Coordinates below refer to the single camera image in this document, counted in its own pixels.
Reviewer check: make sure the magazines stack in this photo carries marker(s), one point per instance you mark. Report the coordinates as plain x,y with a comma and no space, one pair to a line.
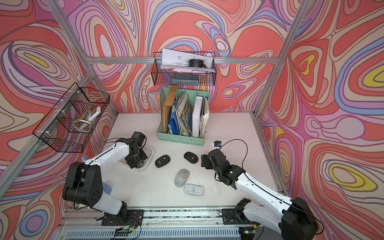
184,113

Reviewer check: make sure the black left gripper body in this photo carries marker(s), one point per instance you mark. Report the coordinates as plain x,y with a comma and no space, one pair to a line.
134,159

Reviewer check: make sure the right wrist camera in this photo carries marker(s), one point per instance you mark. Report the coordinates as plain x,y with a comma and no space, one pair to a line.
217,145

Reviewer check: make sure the white binder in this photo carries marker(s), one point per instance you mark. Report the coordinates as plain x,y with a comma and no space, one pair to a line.
196,115

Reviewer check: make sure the brown folder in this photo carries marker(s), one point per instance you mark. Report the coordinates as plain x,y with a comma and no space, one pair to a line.
170,96

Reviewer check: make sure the white upside-down mouse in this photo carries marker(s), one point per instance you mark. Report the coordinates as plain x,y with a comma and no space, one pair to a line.
193,190

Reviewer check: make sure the blue booklet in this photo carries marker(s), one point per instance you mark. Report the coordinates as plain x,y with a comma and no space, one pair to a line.
173,121

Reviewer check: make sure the black wire basket back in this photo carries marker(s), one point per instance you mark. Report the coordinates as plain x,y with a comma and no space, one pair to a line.
183,76

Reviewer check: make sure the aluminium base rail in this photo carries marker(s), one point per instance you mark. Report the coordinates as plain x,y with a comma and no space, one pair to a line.
213,223

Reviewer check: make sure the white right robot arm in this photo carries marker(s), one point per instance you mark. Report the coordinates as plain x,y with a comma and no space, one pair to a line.
291,218

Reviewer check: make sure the green file organizer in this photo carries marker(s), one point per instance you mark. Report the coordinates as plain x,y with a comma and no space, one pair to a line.
192,94

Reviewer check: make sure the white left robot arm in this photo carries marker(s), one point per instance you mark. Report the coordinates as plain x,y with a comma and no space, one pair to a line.
84,184

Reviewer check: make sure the black mouse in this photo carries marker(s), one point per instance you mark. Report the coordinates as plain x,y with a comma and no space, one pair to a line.
162,161
191,157

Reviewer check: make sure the black wire basket left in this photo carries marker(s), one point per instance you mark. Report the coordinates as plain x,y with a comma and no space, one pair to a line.
57,131

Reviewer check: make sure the grey mouse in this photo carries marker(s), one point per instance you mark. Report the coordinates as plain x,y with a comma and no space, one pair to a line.
181,177

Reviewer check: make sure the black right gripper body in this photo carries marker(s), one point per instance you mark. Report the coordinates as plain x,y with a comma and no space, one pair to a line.
218,172

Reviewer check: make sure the black wire basket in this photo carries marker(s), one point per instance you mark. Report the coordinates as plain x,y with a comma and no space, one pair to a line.
57,131
183,76

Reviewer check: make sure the white storage box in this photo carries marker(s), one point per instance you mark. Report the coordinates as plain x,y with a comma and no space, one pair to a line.
147,154

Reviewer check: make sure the white remote control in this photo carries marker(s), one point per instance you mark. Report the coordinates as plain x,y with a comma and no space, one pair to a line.
94,114

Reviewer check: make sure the white paper sheets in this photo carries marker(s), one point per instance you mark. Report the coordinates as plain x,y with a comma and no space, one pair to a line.
175,59

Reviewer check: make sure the black tape roll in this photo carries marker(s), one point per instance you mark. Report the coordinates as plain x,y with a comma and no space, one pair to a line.
196,63

